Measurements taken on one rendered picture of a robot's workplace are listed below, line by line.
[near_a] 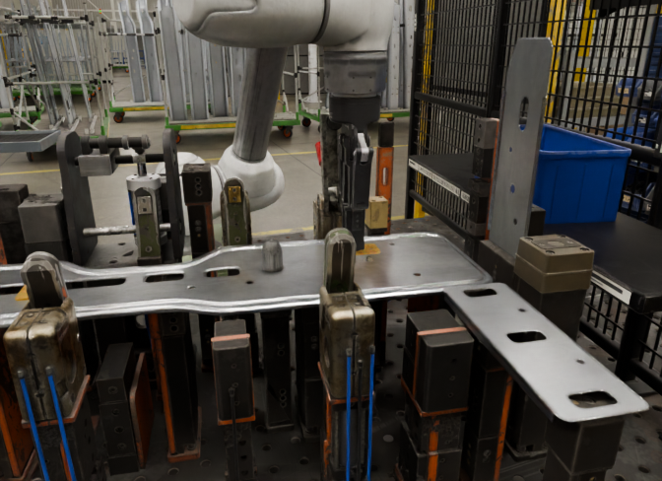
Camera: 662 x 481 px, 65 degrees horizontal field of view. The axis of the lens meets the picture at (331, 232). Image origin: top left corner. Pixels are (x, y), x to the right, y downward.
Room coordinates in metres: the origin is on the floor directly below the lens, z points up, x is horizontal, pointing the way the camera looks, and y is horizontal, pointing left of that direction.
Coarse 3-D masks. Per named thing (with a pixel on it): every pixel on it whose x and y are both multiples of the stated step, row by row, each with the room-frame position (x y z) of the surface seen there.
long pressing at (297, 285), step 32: (224, 256) 0.79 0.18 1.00; (256, 256) 0.79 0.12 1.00; (288, 256) 0.79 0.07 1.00; (320, 256) 0.79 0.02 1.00; (384, 256) 0.79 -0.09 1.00; (416, 256) 0.79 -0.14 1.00; (448, 256) 0.79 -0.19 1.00; (96, 288) 0.68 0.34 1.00; (128, 288) 0.68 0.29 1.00; (160, 288) 0.68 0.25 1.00; (224, 288) 0.68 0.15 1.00; (256, 288) 0.68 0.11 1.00; (288, 288) 0.68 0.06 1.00; (384, 288) 0.68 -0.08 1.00; (416, 288) 0.68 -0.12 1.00; (0, 320) 0.59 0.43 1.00
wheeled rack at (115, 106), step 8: (104, 32) 10.12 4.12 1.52; (104, 40) 10.12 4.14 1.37; (104, 64) 9.24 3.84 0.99; (112, 64) 10.13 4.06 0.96; (120, 64) 10.18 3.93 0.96; (144, 64) 10.30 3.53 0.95; (112, 88) 10.07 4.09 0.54; (112, 96) 9.94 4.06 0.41; (112, 104) 9.32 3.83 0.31; (120, 104) 9.35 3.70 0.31; (128, 104) 9.39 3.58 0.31; (136, 104) 9.45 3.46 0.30; (144, 104) 9.49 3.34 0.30; (152, 104) 9.53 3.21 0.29; (160, 104) 9.57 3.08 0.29; (208, 104) 9.73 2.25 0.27; (120, 112) 10.05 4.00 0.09; (120, 120) 9.34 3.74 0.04
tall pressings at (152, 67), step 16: (144, 0) 9.98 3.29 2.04; (128, 16) 9.84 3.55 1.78; (144, 16) 9.97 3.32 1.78; (128, 32) 9.85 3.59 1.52; (144, 32) 9.95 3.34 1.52; (128, 48) 9.83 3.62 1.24; (144, 48) 9.86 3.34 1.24; (128, 64) 9.73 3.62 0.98; (160, 80) 10.10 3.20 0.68; (208, 80) 10.20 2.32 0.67; (144, 96) 9.76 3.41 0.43; (160, 96) 9.87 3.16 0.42; (208, 96) 9.96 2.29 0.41
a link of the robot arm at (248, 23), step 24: (192, 0) 0.63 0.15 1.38; (216, 0) 0.63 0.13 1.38; (240, 0) 0.63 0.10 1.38; (264, 0) 0.64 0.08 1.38; (288, 0) 0.66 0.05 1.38; (312, 0) 0.68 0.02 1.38; (192, 24) 0.64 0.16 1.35; (216, 24) 0.63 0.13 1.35; (240, 24) 0.64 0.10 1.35; (264, 24) 0.65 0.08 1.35; (288, 24) 0.67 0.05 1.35; (312, 24) 0.69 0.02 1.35
